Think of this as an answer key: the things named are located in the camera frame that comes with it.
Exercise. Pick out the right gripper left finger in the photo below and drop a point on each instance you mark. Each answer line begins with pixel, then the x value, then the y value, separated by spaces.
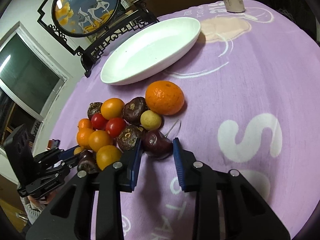
pixel 69 214

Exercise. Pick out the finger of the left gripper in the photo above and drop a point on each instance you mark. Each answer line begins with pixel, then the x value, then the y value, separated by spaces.
pixel 54 155
pixel 50 179

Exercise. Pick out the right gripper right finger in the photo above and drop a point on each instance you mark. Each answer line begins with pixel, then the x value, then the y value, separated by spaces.
pixel 226 203

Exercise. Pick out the small yellow longan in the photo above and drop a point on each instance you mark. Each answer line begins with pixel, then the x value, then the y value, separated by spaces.
pixel 78 150

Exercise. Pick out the small orange tomato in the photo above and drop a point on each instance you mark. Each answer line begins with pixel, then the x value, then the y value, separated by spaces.
pixel 82 137

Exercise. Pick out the orange cherry tomato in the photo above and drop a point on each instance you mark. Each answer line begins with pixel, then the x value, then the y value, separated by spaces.
pixel 99 139
pixel 107 155
pixel 112 108

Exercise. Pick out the orange cherry tomato front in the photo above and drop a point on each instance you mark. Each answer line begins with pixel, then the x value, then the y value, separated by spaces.
pixel 107 155

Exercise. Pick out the red cherry tomato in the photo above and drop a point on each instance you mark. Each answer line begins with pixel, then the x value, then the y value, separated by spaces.
pixel 98 121
pixel 115 126

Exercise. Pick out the orange cherry tomato top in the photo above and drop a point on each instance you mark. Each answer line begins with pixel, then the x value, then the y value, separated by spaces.
pixel 112 108

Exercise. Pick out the dark purple passion fruit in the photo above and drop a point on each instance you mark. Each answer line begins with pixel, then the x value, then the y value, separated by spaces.
pixel 133 110

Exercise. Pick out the dark cherry with stem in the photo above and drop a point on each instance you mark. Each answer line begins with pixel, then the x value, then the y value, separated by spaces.
pixel 156 144

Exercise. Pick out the yellow-green longan fruit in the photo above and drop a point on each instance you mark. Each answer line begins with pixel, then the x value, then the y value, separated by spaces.
pixel 150 120

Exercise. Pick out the large orange tangerine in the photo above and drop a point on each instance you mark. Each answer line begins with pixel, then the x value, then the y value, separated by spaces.
pixel 164 97

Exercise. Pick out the small kumquat orange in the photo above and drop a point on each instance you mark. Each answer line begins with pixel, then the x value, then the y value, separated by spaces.
pixel 84 123

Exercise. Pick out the small dark passion fruit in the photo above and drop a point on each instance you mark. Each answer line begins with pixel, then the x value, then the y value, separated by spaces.
pixel 94 107

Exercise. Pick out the purple printed tablecloth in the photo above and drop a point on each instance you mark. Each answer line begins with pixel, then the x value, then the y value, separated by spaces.
pixel 251 85

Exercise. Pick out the white oval plate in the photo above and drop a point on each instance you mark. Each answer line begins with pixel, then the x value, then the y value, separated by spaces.
pixel 150 51

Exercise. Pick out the round deer screen ornament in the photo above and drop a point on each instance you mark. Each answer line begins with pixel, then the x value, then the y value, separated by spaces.
pixel 86 27

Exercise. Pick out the window with white frame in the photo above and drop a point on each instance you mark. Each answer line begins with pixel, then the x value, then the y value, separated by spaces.
pixel 29 74

